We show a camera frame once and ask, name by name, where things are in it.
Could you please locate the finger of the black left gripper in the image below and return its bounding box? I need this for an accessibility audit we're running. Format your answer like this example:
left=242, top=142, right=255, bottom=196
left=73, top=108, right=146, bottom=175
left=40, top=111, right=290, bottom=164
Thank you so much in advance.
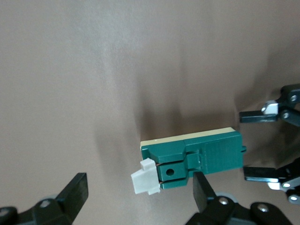
left=239, top=83, right=300, bottom=128
left=243, top=157, right=300, bottom=207

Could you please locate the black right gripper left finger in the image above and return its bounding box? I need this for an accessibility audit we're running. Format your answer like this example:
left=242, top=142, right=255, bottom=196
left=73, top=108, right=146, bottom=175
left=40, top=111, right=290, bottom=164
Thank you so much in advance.
left=0, top=172, right=90, bottom=225

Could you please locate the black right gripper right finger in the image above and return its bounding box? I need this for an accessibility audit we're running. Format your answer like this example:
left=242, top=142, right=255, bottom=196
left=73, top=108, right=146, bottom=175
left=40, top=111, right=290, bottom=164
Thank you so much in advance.
left=185, top=172, right=295, bottom=225

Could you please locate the green load switch white handle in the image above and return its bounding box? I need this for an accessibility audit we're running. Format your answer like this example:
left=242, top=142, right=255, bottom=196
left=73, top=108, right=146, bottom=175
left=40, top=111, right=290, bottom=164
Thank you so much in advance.
left=130, top=127, right=248, bottom=196

